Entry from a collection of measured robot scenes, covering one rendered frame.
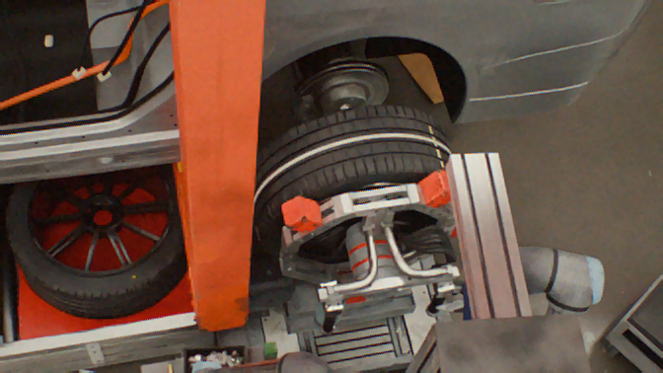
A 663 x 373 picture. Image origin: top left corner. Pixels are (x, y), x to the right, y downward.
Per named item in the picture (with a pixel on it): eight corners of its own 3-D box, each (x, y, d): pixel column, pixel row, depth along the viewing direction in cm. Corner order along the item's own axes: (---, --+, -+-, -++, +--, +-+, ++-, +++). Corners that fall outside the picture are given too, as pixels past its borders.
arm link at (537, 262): (505, 284, 230) (474, 274, 279) (547, 293, 230) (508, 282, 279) (514, 239, 230) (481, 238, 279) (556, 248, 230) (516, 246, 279)
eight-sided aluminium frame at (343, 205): (430, 252, 316) (466, 175, 269) (435, 268, 313) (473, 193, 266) (275, 276, 305) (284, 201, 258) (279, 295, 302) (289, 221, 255)
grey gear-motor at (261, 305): (271, 223, 370) (276, 181, 340) (292, 320, 351) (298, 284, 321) (227, 230, 367) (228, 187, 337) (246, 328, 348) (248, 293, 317)
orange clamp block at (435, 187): (431, 186, 274) (453, 172, 268) (439, 209, 270) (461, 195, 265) (415, 183, 269) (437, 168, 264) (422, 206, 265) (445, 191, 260)
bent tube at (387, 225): (434, 218, 277) (441, 202, 268) (452, 276, 268) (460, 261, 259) (378, 227, 273) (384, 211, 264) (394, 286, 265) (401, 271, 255)
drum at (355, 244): (383, 235, 295) (390, 215, 282) (399, 295, 285) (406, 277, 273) (340, 241, 292) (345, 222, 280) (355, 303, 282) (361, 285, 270)
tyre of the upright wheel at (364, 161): (209, 196, 300) (362, 217, 340) (221, 261, 289) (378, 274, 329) (326, 84, 257) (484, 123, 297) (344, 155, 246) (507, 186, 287)
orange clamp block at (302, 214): (318, 201, 266) (298, 193, 259) (324, 225, 262) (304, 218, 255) (300, 211, 269) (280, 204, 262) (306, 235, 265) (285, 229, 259)
